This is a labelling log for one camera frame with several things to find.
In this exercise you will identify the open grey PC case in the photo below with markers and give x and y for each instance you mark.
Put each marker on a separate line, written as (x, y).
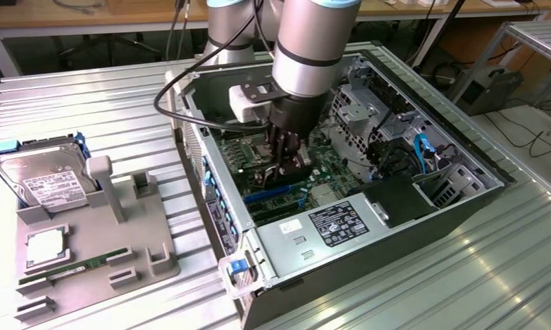
(440, 240)

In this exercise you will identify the wooden desk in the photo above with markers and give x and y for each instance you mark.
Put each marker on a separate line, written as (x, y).
(118, 13)

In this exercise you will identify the silver hard disk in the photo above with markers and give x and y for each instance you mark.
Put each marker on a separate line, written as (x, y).
(50, 178)

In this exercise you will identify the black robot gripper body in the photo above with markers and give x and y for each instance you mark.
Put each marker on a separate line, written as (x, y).
(297, 115)

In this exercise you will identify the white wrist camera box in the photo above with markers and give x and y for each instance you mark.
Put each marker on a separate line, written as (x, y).
(244, 106)

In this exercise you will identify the CPU socket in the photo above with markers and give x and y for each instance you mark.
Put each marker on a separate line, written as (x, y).
(259, 153)

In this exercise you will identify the grey parts rack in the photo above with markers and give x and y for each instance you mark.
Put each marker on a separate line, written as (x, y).
(90, 275)

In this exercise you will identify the grey box device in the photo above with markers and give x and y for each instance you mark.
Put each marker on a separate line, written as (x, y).
(488, 91)

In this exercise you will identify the green motherboard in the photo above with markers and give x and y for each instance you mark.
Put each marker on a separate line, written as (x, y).
(335, 165)

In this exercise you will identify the blue expansion slot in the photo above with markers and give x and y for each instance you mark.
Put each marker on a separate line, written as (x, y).
(261, 196)

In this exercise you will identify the metal slat side table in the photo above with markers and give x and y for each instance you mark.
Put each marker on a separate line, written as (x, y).
(537, 38)

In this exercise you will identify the grey power supply unit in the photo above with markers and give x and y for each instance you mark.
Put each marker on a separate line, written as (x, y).
(301, 240)

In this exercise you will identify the metal disk bay cage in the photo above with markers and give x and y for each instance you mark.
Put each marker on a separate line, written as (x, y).
(361, 113)

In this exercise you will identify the black plastic fan shroud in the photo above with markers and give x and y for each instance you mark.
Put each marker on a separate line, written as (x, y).
(396, 199)

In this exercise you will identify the green RAM stick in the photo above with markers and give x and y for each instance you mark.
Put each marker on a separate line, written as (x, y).
(80, 267)

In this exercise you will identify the silver CPU chip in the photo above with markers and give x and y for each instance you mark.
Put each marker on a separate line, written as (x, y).
(48, 248)

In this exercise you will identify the silver chipset heatsink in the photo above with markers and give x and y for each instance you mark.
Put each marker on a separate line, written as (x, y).
(325, 194)

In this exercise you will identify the blue disk caddy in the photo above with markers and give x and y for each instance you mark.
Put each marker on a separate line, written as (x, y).
(78, 140)

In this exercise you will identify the black expansion slot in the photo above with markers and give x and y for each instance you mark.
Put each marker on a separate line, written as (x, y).
(275, 209)

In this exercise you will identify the blue case latch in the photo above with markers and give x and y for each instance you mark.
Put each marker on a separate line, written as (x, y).
(237, 267)

